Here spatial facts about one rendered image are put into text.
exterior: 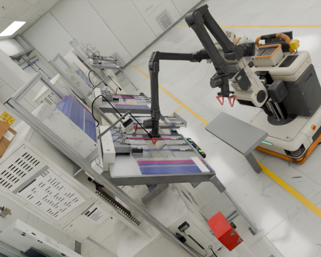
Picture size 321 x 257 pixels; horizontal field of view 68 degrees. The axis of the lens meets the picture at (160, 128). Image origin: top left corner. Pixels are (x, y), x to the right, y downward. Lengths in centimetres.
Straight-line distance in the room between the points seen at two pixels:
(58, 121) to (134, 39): 821
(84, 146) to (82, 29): 801
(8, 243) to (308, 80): 215
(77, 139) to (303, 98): 176
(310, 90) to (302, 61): 27
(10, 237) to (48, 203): 88
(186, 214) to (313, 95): 142
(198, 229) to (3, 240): 150
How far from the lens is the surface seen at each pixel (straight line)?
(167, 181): 159
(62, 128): 145
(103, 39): 935
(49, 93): 280
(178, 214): 184
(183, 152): 194
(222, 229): 141
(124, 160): 170
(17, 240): 72
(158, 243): 195
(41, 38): 945
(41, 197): 155
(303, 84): 224
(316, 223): 218
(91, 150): 150
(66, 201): 157
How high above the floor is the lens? 192
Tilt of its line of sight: 28 degrees down
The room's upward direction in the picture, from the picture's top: 41 degrees counter-clockwise
